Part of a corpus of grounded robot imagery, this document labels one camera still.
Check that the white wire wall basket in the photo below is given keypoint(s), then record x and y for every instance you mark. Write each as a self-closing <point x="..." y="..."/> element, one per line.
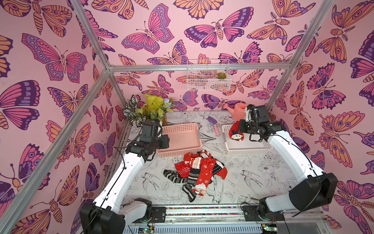
<point x="202" y="77"/>

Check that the black white striped sock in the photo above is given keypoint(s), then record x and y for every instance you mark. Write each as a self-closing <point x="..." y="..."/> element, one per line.
<point x="187" y="189"/>
<point x="174" y="177"/>

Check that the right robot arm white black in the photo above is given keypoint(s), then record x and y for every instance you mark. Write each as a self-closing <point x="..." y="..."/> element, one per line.
<point x="314" y="188"/>

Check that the red penguin sock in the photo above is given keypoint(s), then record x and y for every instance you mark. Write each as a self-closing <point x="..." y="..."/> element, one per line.
<point x="234" y="132"/>

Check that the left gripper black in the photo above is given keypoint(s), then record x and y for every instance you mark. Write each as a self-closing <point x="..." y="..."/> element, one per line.
<point x="165" y="141"/>

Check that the purple pink garden trowel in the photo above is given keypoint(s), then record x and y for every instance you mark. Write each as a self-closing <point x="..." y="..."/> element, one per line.
<point x="213" y="121"/>

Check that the red patterned sock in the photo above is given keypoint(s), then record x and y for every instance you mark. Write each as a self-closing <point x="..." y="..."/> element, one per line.
<point x="183" y="169"/>

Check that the artificial plant bouquet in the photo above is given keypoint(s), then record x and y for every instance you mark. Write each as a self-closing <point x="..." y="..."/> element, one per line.
<point x="155" y="108"/>

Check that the white plastic basket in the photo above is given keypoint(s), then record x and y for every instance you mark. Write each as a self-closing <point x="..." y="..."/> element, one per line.
<point x="244" y="147"/>

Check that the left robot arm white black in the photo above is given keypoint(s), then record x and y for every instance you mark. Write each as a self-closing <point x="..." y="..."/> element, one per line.
<point x="106" y="214"/>

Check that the red snowflake santa sock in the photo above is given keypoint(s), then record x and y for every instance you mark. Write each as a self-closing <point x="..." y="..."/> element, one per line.
<point x="206" y="167"/>

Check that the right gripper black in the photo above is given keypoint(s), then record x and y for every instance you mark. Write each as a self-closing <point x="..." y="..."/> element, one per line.
<point x="244" y="126"/>

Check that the pink plastic basket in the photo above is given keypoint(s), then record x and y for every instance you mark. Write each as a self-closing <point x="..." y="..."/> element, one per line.
<point x="183" y="138"/>

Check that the small green succulent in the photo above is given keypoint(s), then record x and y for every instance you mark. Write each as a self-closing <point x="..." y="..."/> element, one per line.
<point x="221" y="75"/>

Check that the black white striped sock lower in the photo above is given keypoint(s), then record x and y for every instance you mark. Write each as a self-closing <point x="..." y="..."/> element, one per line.
<point x="187" y="189"/>

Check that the black white striped sock left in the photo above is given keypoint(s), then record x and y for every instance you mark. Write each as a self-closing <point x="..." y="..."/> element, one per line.
<point x="174" y="177"/>

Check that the pink watering can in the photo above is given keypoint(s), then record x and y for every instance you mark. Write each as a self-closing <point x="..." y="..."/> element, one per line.
<point x="238" y="112"/>

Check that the red sock right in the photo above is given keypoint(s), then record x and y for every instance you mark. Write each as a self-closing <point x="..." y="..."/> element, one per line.
<point x="220" y="171"/>

